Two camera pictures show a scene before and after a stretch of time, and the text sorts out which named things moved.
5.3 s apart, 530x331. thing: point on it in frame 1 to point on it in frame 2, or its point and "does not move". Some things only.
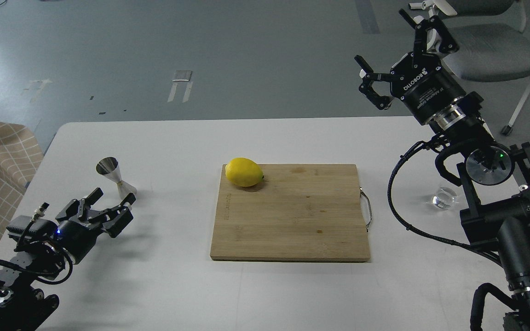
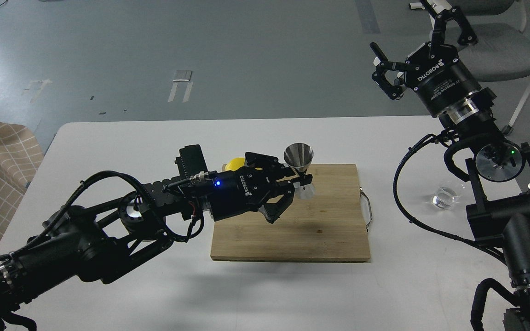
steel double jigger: x=109 y=167 to x=299 y=155
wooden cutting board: x=309 y=212 does not move
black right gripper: x=420 y=80 to x=436 y=72
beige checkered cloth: x=4 y=156 does not move
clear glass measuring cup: x=444 y=198 does not move
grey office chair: x=492 y=48 does not move
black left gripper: x=77 y=236 to x=239 y=191
